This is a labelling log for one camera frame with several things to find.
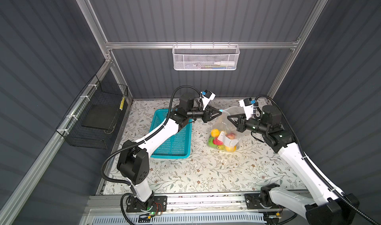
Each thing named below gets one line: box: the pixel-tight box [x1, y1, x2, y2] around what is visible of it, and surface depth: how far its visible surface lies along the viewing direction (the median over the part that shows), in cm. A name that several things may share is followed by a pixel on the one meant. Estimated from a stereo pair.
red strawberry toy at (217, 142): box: [212, 138, 224, 146], surface depth 86 cm
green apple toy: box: [207, 136, 218, 149], surface depth 91 cm
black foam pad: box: [81, 104, 119, 130], surface depth 75 cm
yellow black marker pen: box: [119, 96, 126, 112], surface depth 84 cm
